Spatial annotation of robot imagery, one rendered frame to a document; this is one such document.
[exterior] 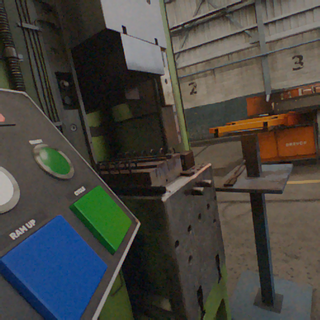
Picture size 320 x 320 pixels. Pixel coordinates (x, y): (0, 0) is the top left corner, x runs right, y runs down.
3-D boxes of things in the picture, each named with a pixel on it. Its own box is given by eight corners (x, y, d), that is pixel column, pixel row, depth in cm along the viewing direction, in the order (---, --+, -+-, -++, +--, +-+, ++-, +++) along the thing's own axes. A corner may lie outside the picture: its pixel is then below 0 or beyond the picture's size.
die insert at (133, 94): (140, 99, 78) (136, 82, 77) (126, 99, 72) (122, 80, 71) (86, 114, 95) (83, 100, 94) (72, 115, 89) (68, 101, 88)
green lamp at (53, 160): (81, 172, 29) (73, 140, 29) (49, 183, 25) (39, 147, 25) (67, 173, 31) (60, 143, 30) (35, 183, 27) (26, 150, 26)
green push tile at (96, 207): (133, 221, 32) (99, 183, 32) (117, 252, 24) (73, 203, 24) (124, 227, 33) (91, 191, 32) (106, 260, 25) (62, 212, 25)
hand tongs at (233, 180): (247, 157, 151) (247, 155, 151) (254, 156, 148) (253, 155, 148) (223, 186, 102) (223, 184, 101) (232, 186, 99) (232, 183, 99)
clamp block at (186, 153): (195, 164, 91) (193, 149, 90) (186, 170, 84) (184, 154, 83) (171, 166, 97) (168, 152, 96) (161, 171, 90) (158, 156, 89)
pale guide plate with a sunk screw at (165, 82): (174, 104, 104) (168, 68, 101) (165, 105, 97) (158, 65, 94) (171, 105, 105) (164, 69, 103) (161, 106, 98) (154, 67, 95)
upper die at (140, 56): (165, 75, 75) (160, 46, 73) (127, 69, 59) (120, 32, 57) (87, 101, 98) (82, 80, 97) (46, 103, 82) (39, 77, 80)
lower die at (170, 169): (183, 173, 81) (179, 151, 79) (153, 193, 64) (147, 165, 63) (105, 176, 104) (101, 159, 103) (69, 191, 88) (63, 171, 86)
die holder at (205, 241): (226, 259, 96) (211, 162, 89) (191, 334, 66) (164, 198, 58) (131, 241, 128) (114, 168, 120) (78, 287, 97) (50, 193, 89)
